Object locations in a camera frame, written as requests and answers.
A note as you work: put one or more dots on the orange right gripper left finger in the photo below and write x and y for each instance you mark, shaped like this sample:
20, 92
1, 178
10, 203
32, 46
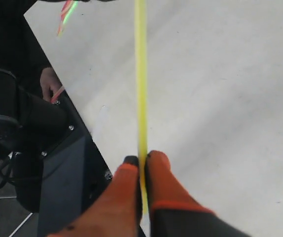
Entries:
118, 210

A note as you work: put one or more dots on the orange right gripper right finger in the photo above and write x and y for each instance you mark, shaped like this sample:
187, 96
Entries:
173, 211

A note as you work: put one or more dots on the thin yellow stick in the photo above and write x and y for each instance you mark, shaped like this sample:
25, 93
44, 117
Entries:
141, 86

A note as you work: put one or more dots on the red green straws bundle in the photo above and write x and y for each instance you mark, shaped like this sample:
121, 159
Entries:
66, 11

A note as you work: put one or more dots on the person's hand at table edge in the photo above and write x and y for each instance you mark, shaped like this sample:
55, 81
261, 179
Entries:
50, 83

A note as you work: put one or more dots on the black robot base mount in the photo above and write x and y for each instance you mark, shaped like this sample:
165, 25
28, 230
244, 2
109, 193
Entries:
74, 172

